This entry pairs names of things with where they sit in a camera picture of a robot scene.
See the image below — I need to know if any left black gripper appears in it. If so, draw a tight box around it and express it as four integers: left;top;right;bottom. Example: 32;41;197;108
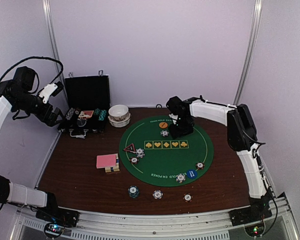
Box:
14;90;65;127

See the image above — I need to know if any blue white poker chip stack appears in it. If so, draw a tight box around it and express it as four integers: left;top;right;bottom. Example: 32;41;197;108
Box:
152;190;164;200

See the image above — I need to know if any white ceramic bowl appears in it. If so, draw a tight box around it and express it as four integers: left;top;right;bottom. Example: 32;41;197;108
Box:
108;104;129;121

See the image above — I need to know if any right aluminium frame post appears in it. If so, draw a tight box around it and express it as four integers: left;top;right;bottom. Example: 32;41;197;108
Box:
233;0;263;105

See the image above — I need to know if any orange round blind button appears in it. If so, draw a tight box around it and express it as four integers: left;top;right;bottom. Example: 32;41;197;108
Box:
159;121;169;129

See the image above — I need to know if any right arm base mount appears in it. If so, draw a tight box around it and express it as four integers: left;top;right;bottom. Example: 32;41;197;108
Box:
229;206;273;226

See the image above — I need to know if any gold striped card box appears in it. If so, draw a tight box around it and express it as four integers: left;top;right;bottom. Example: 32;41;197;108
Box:
104;153;120;173

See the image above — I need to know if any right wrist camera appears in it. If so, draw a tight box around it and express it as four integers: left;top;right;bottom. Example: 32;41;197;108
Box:
166;96;190;118

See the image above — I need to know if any red playing card deck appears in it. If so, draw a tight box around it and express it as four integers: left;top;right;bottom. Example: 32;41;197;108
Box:
96;153;117;169

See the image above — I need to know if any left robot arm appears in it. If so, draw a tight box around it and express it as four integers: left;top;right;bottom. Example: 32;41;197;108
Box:
0;80;65;222

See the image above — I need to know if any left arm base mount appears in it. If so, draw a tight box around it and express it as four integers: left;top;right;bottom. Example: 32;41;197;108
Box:
35;208;80;228

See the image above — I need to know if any teal chip row in case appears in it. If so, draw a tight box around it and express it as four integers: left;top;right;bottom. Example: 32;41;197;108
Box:
98;109;107;121

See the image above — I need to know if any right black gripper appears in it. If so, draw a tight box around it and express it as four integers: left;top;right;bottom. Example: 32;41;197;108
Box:
168;115;194;140

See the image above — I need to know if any card deck in case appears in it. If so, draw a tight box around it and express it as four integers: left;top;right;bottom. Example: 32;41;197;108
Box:
78;110;94;119

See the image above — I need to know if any teal poker chip stack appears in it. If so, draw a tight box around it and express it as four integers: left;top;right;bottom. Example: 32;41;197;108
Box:
128;185;140;199

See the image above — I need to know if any aluminium frame post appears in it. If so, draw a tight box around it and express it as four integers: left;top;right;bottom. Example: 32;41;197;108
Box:
42;0;68;105
233;0;263;105

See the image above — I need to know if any left aluminium frame post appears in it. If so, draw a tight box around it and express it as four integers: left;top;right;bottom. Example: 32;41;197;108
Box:
42;0;68;105

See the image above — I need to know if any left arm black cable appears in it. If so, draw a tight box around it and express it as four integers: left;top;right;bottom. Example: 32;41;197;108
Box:
0;56;65;87

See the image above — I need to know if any blue cream chip row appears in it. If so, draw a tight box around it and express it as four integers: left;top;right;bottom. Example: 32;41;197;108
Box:
65;107;75;121

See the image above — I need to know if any red triangular all-in button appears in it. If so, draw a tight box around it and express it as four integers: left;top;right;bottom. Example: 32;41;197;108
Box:
123;143;136;154

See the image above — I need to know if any blue small blind button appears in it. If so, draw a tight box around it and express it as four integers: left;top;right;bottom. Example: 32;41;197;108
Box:
186;169;198;179

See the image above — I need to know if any brown poker chip stack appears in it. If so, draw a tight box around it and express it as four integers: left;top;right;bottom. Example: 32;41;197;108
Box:
183;193;193;203

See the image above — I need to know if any black poker chip case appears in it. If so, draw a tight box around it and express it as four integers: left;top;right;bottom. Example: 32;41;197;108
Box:
57;69;111;139

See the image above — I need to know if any clear round dealer button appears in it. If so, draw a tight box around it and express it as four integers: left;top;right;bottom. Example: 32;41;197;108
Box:
76;118;87;128

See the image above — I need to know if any front aluminium rail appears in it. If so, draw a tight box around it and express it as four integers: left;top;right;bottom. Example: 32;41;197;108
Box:
7;197;300;240

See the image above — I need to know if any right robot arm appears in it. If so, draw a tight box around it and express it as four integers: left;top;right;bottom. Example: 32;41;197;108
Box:
166;96;271;221

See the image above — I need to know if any green round poker mat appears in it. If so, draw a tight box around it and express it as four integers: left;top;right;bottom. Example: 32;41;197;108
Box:
119;115;214;187

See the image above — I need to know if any white scalloped ceramic dish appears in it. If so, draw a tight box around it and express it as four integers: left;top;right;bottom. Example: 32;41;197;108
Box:
108;113;131;128

